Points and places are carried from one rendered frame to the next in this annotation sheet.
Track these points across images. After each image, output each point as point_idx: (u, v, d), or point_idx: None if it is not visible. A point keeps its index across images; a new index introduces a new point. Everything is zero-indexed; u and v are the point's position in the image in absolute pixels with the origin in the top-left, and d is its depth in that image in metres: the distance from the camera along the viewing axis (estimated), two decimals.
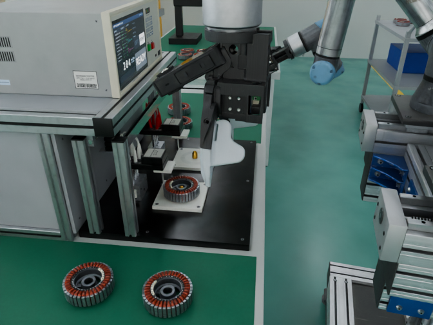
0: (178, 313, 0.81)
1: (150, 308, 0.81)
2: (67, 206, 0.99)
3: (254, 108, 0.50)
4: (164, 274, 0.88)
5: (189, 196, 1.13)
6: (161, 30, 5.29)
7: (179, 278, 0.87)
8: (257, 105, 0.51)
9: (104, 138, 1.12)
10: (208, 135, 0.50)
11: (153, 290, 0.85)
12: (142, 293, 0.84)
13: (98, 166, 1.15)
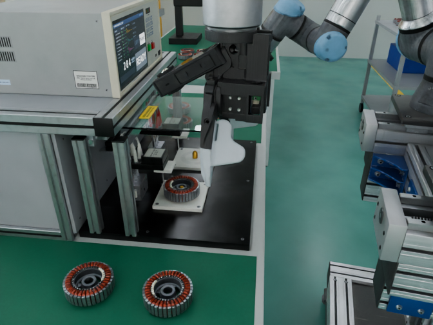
0: (178, 313, 0.81)
1: (150, 307, 0.81)
2: (67, 206, 0.99)
3: (254, 108, 0.50)
4: (164, 274, 0.88)
5: (189, 196, 1.13)
6: (161, 30, 5.29)
7: (179, 278, 0.87)
8: (257, 105, 0.51)
9: None
10: (208, 135, 0.50)
11: (153, 290, 0.85)
12: (142, 293, 0.84)
13: (98, 166, 1.15)
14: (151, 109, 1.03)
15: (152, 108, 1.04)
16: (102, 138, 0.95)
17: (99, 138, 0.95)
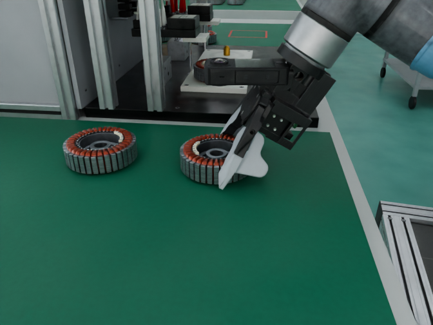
0: (235, 178, 0.54)
1: (193, 170, 0.54)
2: (69, 64, 0.72)
3: (288, 133, 0.54)
4: (209, 137, 0.61)
5: None
6: None
7: (232, 140, 0.60)
8: (290, 131, 0.54)
9: None
10: (246, 144, 0.51)
11: (196, 152, 0.58)
12: (180, 155, 0.57)
13: (110, 39, 0.88)
14: None
15: None
16: None
17: None
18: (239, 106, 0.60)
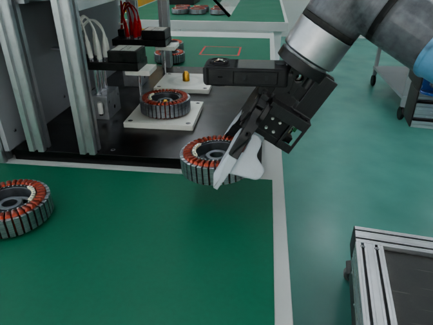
0: (232, 179, 0.54)
1: (191, 171, 0.55)
2: None
3: (287, 137, 0.53)
4: (212, 139, 0.62)
5: (174, 110, 0.81)
6: None
7: None
8: (289, 135, 0.53)
9: None
10: (241, 146, 0.50)
11: (196, 154, 0.58)
12: (180, 157, 0.58)
13: (50, 71, 0.83)
14: None
15: None
16: None
17: None
18: (242, 108, 0.59)
